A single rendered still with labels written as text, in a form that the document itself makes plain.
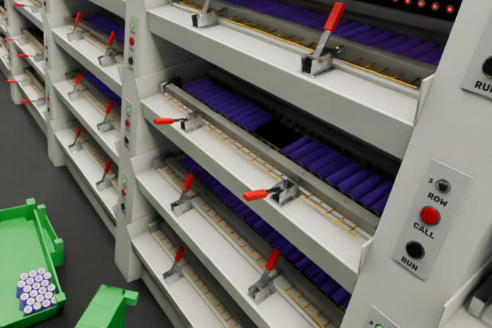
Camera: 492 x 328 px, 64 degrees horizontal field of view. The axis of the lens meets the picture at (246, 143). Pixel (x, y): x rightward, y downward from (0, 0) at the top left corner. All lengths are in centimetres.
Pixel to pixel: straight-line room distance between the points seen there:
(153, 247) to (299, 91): 67
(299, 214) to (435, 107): 25
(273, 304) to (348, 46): 42
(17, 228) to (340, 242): 93
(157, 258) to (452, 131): 79
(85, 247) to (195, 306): 50
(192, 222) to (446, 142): 56
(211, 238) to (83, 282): 51
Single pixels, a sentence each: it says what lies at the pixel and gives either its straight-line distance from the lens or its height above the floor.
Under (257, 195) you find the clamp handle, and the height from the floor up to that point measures 57.
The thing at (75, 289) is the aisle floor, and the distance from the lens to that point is 120.
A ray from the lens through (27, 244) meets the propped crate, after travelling 123.
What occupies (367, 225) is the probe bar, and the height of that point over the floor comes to 57.
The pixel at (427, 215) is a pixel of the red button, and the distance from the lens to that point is 43.
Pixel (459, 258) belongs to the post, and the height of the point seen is 63.
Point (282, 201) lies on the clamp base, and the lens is 58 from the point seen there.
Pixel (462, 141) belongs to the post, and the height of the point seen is 74.
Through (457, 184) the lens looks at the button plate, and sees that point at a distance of 42.
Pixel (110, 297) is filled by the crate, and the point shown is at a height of 20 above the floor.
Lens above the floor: 85
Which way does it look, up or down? 24 degrees down
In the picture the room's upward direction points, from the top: 11 degrees clockwise
